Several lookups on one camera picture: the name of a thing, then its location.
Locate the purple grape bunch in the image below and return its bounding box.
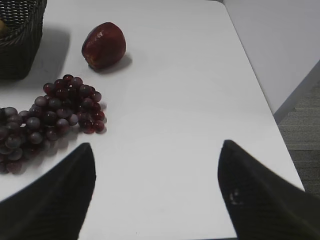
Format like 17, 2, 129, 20
0, 74, 106, 174

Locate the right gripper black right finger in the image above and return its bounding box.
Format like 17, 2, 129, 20
217, 140, 320, 240

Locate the red apple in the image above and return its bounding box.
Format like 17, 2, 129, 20
81, 22, 127, 71

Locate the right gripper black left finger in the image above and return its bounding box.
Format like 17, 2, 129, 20
0, 143, 96, 240

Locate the black woven basket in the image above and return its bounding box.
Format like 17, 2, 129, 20
0, 0, 47, 80

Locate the orange yellow mango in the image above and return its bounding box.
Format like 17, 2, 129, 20
0, 20, 8, 38

